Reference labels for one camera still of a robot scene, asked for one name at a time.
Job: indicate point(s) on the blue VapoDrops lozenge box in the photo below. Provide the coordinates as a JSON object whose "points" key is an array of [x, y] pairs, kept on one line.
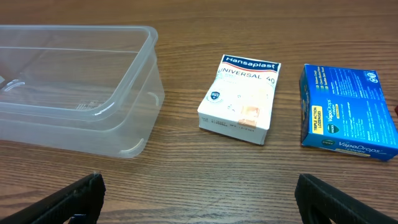
{"points": [[344, 110]]}

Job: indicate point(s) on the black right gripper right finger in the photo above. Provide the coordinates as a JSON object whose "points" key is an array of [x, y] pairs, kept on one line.
{"points": [[321, 203]]}

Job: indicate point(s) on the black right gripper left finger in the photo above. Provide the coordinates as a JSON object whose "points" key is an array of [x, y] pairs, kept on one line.
{"points": [[79, 202]]}

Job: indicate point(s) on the clear plastic container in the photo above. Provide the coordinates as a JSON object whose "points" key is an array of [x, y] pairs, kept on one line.
{"points": [[93, 89]]}

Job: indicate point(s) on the white Hansaplast plaster box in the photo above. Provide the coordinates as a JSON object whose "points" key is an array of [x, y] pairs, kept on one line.
{"points": [[239, 102]]}

